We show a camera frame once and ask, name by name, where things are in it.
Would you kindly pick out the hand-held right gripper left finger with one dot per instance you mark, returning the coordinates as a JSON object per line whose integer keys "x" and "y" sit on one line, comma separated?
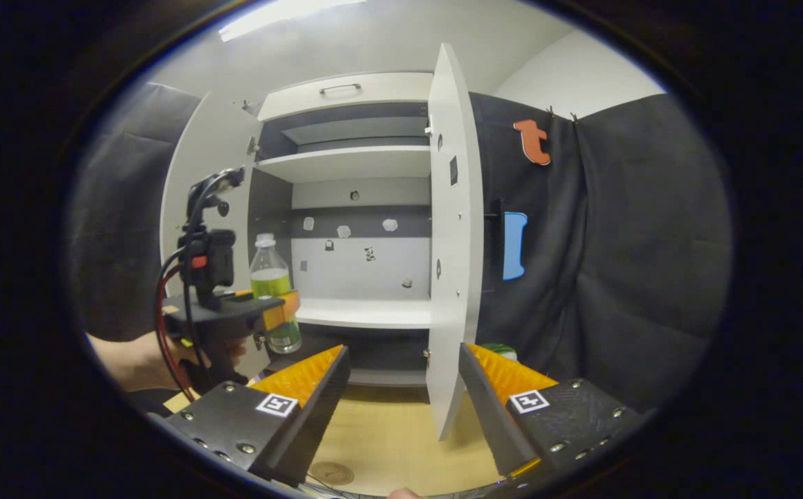
{"x": 318, "y": 409}

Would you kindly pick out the white cabinet shelf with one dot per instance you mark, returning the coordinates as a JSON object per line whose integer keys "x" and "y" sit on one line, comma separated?
{"x": 353, "y": 164}
{"x": 374, "y": 313}

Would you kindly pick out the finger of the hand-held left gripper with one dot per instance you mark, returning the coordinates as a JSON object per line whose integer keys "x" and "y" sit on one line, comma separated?
{"x": 282, "y": 312}
{"x": 243, "y": 294}

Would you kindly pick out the white and grey cabinet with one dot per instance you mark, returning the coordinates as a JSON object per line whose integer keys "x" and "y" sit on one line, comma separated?
{"x": 374, "y": 263}

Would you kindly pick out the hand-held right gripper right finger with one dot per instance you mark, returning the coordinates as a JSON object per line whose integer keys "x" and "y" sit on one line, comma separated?
{"x": 491, "y": 416}

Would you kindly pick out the green label plastic bottle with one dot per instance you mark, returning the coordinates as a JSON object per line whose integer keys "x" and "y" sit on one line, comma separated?
{"x": 271, "y": 281}

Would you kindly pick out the white cabinet drawer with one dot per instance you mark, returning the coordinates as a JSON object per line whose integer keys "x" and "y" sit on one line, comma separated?
{"x": 374, "y": 93}

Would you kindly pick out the toy watermelon slice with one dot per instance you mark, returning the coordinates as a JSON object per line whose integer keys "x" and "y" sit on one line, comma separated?
{"x": 498, "y": 350}

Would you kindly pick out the white cabinet door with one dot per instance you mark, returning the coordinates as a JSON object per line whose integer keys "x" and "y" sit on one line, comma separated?
{"x": 214, "y": 145}
{"x": 453, "y": 312}

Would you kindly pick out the black backdrop cloth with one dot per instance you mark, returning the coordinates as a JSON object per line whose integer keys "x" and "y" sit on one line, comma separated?
{"x": 637, "y": 263}

